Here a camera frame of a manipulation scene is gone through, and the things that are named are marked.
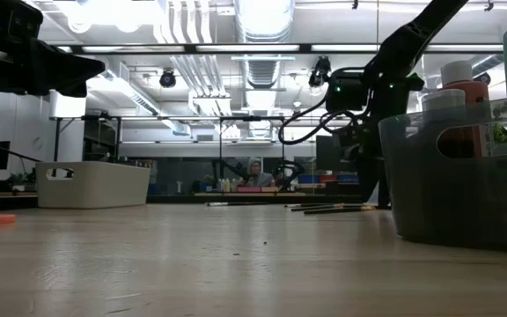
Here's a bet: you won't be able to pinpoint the red paint bottle white cap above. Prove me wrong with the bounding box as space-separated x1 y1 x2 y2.
438 60 491 158

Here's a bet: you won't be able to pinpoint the dark paintbrush white bristles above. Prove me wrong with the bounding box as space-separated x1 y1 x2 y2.
206 201 271 208

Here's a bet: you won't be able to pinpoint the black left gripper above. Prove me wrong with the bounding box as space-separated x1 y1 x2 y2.
0 0 106 99

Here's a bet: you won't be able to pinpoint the white plastic bin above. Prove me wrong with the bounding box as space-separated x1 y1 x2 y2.
35 160 152 210

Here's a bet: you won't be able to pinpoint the black overhead light beam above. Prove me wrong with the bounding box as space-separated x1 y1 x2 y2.
57 42 505 55

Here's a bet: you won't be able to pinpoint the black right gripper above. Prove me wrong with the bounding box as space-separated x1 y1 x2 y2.
334 113 399 210

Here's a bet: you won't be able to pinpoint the black ceiling camera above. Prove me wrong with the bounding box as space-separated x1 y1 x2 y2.
158 69 178 89
307 55 333 89

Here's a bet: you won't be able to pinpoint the black background frame stand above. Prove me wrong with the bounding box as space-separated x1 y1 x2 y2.
50 114 286 165

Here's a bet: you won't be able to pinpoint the silver ventilation duct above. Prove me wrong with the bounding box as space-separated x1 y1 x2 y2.
234 0 295 138

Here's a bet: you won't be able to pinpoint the person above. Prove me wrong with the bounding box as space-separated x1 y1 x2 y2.
244 157 276 188

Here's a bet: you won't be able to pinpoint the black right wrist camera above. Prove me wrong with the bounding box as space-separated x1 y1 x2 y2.
325 71 370 113

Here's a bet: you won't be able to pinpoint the grey translucent plastic bin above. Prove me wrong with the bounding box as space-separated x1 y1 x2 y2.
378 96 507 255

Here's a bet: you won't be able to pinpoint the small background plant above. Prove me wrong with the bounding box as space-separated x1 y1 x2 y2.
10 172 26 193

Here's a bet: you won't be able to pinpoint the black metal table frame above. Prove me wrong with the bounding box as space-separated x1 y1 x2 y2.
0 193 363 211

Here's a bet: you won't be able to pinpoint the pens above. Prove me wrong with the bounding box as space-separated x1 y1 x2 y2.
303 205 377 216

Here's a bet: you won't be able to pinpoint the brown paintbrush orange tip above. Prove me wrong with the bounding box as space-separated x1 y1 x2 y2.
290 203 346 212

